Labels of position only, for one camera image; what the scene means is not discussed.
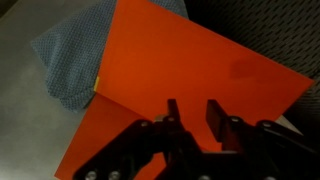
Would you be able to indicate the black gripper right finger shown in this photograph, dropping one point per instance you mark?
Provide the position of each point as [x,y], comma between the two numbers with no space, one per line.
[218,121]

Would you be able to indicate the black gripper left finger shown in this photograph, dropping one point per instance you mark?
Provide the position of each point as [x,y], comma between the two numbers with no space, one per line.
[173,111]

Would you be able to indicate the orange book with yellow spine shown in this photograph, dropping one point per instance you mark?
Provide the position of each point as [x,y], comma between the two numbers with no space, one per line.
[153,55]

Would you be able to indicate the dark grey fabric sofa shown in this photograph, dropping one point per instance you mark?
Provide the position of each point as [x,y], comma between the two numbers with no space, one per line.
[287,31]

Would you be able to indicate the folded blue-grey cloth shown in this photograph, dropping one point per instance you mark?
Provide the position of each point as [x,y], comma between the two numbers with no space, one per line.
[71,51]

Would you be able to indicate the grey coffee table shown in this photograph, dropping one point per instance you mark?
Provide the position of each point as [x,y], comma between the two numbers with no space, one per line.
[35,128]

